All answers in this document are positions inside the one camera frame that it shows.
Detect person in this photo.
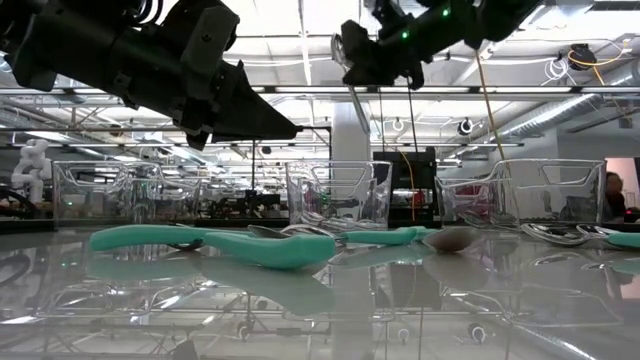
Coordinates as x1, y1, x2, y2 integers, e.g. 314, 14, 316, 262
602, 171, 630, 221

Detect white building column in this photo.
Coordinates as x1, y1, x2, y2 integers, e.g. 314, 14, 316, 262
332, 102, 372, 164

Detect black table frame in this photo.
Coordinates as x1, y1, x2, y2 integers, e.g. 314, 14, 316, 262
0, 214, 640, 235

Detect black metal camera rig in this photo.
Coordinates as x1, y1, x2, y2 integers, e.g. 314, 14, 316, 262
249, 124, 334, 216

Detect black ceiling cable reel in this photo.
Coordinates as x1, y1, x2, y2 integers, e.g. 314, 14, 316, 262
568, 42, 594, 71

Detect black hanging cable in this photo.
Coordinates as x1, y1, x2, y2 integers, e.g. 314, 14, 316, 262
378, 92, 386, 151
406, 87, 420, 154

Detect white humanoid robot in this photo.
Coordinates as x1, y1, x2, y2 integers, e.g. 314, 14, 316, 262
9, 138, 54, 204

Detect long ceiling light strip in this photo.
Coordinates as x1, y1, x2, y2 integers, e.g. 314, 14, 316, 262
0, 85, 640, 97

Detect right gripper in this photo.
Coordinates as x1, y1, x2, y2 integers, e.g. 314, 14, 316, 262
340, 19, 427, 92

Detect green white patterned handle spoon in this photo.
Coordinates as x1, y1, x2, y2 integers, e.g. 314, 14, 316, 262
329, 32, 372, 135
421, 226, 482, 255

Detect black equipment rack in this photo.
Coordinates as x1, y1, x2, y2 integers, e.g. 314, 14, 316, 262
372, 149, 441, 229

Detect silver ventilation duct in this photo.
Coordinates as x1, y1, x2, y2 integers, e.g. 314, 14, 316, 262
492, 62, 640, 146

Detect orange cable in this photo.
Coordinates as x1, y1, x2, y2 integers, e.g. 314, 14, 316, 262
398, 149, 417, 222

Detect spoons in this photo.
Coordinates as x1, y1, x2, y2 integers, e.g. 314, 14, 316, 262
299, 212, 351, 231

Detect black curved hose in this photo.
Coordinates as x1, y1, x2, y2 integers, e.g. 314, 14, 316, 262
0, 185, 39, 220

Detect clear plastic bin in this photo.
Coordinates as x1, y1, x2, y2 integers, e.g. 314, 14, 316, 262
52, 159, 202, 226
435, 157, 610, 226
284, 160, 394, 231

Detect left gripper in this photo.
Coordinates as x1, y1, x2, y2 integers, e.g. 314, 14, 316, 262
112, 0, 305, 151

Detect yellow hanging cable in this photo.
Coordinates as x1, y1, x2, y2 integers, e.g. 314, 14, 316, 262
474, 52, 524, 224

